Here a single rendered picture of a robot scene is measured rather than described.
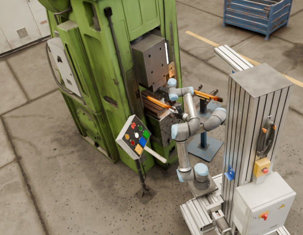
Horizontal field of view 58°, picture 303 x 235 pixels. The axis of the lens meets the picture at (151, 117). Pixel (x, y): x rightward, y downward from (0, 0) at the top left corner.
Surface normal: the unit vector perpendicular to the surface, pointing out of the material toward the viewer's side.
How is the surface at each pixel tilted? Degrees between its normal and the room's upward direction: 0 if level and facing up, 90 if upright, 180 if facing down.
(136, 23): 90
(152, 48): 90
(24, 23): 90
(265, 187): 0
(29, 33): 91
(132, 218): 0
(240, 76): 0
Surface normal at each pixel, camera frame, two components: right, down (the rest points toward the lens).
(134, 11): 0.70, 0.41
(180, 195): -0.14, -0.73
